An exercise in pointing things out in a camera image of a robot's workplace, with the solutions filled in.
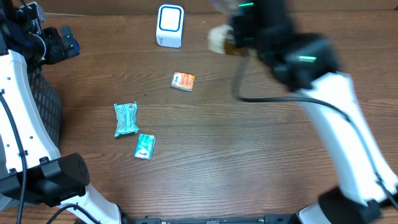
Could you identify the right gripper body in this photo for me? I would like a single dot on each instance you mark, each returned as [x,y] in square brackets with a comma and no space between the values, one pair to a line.
[244,37]

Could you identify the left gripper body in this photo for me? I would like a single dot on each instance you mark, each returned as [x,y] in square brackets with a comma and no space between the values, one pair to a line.
[62,40]

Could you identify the brown clear snack bag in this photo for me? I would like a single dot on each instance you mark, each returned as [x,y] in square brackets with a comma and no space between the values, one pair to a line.
[221,39]

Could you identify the orange snack packet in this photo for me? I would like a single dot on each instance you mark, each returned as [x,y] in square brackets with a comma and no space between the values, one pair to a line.
[183,81]

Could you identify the teal snack packet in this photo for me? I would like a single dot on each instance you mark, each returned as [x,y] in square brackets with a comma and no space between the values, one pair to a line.
[126,119]

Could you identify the teal tissue pack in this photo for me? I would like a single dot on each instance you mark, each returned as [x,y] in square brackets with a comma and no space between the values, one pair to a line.
[145,146]

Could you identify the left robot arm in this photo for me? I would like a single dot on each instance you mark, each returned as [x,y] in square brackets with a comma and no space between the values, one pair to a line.
[32,169]

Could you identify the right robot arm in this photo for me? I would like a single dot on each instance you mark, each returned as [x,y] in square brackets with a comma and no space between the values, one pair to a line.
[307,66]

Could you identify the white barcode scanner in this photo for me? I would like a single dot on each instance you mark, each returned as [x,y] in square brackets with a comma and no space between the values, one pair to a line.
[170,26]

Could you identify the grey plastic shopping basket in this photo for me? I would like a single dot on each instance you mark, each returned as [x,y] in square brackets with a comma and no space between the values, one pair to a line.
[37,111]

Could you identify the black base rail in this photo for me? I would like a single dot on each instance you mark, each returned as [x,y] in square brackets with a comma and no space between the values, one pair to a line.
[267,219]

